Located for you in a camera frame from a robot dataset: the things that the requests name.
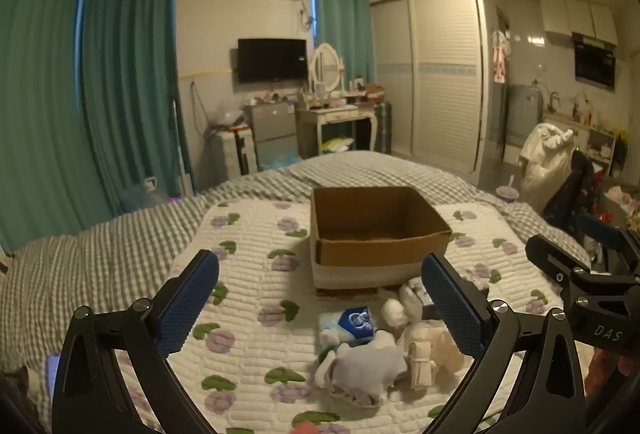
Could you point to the wide green curtain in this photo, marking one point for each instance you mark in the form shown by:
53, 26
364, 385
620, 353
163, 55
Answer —
35, 114
130, 89

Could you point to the silver mini fridge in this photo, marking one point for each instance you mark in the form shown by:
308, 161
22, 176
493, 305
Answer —
272, 134

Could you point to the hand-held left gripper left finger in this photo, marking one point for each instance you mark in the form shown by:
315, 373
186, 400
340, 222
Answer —
190, 304

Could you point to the white floral quilt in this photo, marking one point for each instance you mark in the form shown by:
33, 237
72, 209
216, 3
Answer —
250, 264

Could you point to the narrow teal curtain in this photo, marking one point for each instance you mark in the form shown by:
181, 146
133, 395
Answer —
342, 24

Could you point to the dark suitcase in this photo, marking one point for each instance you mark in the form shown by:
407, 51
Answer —
382, 127

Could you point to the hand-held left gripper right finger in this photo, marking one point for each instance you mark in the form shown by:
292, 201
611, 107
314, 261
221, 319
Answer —
450, 309

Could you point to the white sock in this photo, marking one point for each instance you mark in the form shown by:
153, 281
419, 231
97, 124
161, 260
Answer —
414, 296

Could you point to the clear water jug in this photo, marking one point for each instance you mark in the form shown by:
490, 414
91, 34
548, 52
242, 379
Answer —
155, 194

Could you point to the dark floral garment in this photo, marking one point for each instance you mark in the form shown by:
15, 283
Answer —
575, 199

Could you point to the cardboard box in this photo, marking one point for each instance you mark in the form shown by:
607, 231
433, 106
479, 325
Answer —
370, 259

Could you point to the beige cloth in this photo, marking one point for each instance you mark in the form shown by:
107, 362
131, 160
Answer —
435, 349

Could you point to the blue plastic bag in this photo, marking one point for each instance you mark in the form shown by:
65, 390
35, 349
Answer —
285, 162

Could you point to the black wall television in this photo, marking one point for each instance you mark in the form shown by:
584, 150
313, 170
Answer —
272, 60

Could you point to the white dressing table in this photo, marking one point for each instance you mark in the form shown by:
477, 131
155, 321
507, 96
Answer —
335, 115

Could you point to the pink object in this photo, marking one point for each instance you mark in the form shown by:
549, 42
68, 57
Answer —
306, 430

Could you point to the blue tissue packet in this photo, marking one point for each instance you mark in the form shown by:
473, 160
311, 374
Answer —
355, 320

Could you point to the clear plastic bag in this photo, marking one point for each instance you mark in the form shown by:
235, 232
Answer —
227, 117

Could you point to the purple drink cup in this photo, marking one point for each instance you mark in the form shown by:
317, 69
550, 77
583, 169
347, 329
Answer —
509, 191

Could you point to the white clothes pile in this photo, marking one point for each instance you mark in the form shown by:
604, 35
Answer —
542, 164

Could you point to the white sock ball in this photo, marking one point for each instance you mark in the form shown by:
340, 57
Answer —
395, 312

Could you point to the white oval vanity mirror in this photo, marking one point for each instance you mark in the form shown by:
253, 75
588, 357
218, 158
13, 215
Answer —
325, 67

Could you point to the hanging pink garment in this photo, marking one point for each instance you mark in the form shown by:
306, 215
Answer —
500, 59

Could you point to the yellow green cloth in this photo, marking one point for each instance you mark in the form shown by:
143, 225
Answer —
337, 144

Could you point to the white wall cabinets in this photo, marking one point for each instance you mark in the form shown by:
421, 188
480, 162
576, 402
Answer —
577, 14

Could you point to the white sliding door wardrobe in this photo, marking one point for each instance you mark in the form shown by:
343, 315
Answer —
440, 74

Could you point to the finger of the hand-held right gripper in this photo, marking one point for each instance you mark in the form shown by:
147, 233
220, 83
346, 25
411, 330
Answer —
602, 231
547, 256

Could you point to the white suitcase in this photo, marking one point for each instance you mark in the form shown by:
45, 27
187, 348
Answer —
227, 159

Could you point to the white shelf unit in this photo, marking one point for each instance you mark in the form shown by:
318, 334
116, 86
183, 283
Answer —
600, 144

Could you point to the grey soft cloth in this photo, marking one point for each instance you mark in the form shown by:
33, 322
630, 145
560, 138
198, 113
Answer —
365, 366

